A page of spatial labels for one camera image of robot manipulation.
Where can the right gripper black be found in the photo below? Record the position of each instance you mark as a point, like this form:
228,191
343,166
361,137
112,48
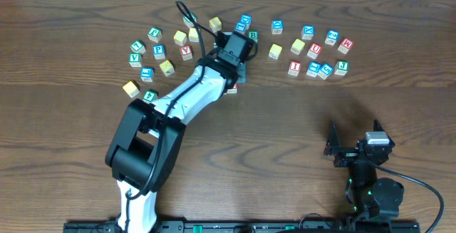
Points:
348,154

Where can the yellow block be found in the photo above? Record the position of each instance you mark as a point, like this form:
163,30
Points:
180,38
275,51
297,46
167,68
131,89
193,35
215,24

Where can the red u block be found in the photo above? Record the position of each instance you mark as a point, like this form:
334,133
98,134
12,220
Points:
233,90
314,50

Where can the red I block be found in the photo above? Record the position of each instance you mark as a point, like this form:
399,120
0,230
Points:
294,68

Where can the blue P block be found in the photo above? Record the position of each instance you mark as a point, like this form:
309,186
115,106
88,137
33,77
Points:
159,52

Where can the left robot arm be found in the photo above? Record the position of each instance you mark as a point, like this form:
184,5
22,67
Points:
145,146

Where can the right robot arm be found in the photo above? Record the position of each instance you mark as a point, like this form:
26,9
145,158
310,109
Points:
374,199

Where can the blue block beside B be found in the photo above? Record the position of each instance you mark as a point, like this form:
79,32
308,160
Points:
240,28

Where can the green B block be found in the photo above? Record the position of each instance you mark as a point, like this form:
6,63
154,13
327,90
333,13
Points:
253,35

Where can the blue D block upper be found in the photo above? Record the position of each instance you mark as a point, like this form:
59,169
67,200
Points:
246,20

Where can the blue d block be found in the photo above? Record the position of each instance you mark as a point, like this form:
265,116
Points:
277,27
246,20

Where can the yellow block beside Z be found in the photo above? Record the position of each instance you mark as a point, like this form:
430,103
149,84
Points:
193,35

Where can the blue D block right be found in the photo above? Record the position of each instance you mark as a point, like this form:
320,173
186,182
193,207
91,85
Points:
277,27

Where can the red A block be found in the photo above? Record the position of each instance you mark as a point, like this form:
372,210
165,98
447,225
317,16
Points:
186,53

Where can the green Z block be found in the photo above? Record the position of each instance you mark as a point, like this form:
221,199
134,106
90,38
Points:
190,23

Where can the green J block right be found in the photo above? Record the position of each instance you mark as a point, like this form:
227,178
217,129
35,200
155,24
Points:
341,68

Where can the green j block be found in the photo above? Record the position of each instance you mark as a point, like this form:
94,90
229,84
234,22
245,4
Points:
341,68
155,34

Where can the blue S block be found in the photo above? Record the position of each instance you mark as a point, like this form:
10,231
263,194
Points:
325,71

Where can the blue X block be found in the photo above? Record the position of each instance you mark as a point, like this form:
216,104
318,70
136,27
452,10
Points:
307,32

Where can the blue T block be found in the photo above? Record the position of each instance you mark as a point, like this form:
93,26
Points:
313,69

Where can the green J block left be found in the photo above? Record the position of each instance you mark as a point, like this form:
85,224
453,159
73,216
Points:
155,34

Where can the red M block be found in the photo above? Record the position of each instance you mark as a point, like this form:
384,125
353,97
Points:
345,46

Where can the green L block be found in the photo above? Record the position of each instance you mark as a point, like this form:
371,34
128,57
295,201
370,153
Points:
138,47

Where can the green 4 block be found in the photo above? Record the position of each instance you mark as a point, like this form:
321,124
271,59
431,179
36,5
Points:
149,96

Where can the blue Z block right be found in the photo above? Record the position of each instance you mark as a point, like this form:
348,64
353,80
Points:
331,37

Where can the green V block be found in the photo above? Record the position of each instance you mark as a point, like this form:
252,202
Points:
135,60

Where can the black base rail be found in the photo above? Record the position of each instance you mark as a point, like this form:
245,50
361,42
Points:
208,227

